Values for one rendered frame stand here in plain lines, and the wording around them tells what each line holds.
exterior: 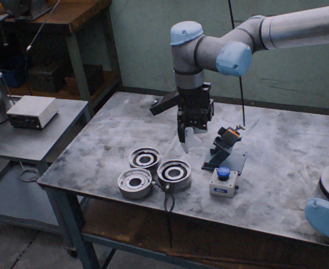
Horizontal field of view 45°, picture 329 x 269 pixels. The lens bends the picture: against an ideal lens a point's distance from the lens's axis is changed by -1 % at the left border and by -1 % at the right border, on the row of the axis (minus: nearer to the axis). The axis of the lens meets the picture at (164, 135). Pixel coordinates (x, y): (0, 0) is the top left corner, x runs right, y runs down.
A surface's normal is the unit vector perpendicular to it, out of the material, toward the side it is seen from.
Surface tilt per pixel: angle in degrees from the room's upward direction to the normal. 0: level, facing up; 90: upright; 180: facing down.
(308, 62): 90
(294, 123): 0
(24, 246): 0
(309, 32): 86
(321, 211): 97
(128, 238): 0
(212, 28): 90
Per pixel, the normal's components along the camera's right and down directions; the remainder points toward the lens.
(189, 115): -0.36, 0.58
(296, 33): -0.65, 0.44
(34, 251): -0.10, -0.80
